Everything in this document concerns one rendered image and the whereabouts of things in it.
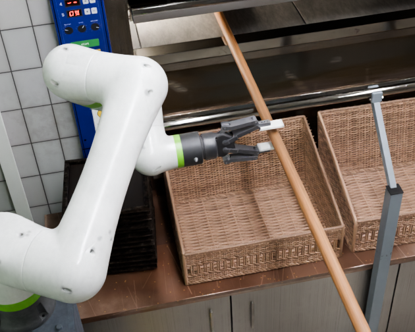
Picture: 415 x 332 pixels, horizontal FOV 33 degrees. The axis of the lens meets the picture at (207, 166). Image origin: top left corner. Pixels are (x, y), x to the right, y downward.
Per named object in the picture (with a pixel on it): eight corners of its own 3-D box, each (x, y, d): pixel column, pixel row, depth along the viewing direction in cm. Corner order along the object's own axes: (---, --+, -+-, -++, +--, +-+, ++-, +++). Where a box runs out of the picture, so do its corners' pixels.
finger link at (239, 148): (224, 148, 193) (222, 152, 193) (261, 153, 196) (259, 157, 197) (221, 139, 195) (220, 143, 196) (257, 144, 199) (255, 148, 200)
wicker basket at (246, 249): (163, 192, 270) (155, 136, 252) (303, 168, 276) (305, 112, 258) (183, 288, 234) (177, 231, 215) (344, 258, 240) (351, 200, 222)
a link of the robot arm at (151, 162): (134, 182, 195) (134, 174, 184) (126, 139, 197) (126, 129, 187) (183, 173, 197) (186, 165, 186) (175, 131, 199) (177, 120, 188)
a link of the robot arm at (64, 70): (78, 97, 144) (92, 41, 145) (25, 87, 148) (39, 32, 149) (113, 114, 162) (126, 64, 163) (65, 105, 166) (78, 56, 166)
